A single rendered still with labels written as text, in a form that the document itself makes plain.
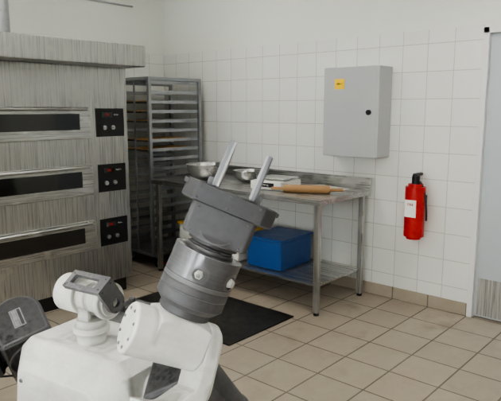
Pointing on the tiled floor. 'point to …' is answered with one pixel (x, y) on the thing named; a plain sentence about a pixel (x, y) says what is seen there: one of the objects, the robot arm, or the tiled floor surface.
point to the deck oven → (54, 164)
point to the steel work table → (321, 271)
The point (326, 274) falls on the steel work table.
